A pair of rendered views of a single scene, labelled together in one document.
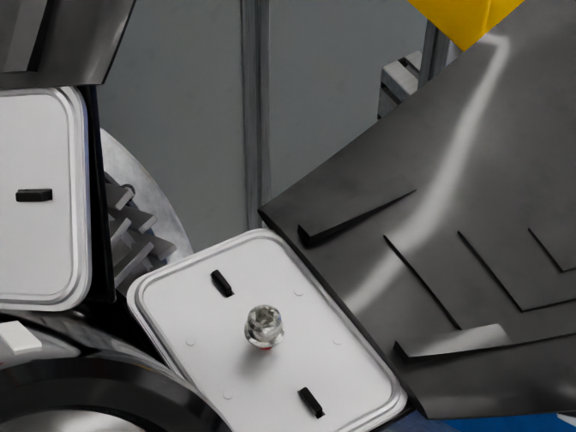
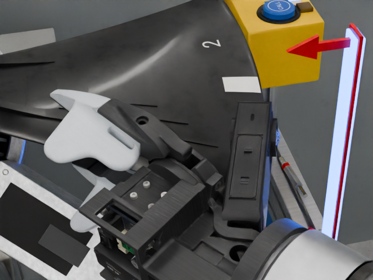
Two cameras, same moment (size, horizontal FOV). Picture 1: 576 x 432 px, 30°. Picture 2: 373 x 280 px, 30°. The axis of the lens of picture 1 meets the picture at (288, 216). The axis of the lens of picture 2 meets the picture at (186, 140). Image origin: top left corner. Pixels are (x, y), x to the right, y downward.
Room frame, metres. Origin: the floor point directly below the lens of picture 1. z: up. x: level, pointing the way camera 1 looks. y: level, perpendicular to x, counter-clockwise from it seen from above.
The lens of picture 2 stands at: (-0.15, -0.36, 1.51)
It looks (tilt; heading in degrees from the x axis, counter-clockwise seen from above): 39 degrees down; 25
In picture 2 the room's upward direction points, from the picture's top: 3 degrees counter-clockwise
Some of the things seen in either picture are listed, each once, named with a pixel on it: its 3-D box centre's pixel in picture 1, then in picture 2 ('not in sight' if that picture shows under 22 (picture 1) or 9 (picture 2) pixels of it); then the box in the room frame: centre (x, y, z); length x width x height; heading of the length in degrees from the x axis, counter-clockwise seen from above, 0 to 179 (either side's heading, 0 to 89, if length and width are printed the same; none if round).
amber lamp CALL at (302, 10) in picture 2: not in sight; (304, 7); (0.62, -0.18, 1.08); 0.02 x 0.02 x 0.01; 34
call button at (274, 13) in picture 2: not in sight; (278, 10); (0.60, -0.15, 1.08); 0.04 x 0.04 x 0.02
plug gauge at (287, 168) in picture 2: not in sight; (292, 176); (0.54, -0.20, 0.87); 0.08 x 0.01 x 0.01; 40
